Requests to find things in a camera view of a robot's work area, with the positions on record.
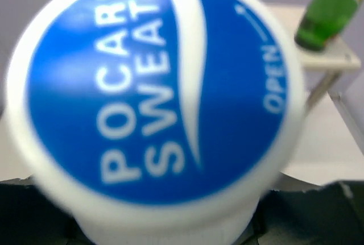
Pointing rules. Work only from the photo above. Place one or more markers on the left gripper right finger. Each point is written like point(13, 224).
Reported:
point(329, 215)

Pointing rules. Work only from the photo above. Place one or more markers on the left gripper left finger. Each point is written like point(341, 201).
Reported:
point(27, 217)

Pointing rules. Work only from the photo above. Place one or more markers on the pocari sweat bottle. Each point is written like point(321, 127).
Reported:
point(155, 121)

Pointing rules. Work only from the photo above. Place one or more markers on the green glass bottle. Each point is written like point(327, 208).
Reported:
point(323, 20)

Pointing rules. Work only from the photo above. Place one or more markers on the beige two-tier shelf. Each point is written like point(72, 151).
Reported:
point(336, 59)

